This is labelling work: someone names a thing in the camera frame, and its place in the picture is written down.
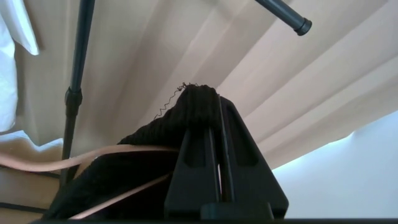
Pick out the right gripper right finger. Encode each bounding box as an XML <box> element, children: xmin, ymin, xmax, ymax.
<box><xmin>219</xmin><ymin>96</ymin><xmax>289</xmax><ymax>218</ymax></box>

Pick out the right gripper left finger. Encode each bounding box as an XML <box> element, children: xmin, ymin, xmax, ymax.
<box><xmin>164</xmin><ymin>126</ymin><xmax>222</xmax><ymax>219</ymax></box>

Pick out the black garment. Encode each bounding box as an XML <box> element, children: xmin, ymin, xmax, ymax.
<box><xmin>42</xmin><ymin>82</ymin><xmax>222</xmax><ymax>221</ymax></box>

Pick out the pink clothes hanger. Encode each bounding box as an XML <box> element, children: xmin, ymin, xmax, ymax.
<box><xmin>0</xmin><ymin>144</ymin><xmax>180</xmax><ymax>221</ymax></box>

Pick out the white printed T-shirt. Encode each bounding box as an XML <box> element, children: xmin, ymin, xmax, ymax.
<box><xmin>0</xmin><ymin>0</ymin><xmax>40</xmax><ymax>133</ymax></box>

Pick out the black clothes rack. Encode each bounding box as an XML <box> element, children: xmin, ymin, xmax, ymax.
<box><xmin>0</xmin><ymin>0</ymin><xmax>313</xmax><ymax>215</ymax></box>

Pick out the beige curtain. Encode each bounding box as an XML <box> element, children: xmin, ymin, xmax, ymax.
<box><xmin>12</xmin><ymin>0</ymin><xmax>398</xmax><ymax>170</ymax></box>

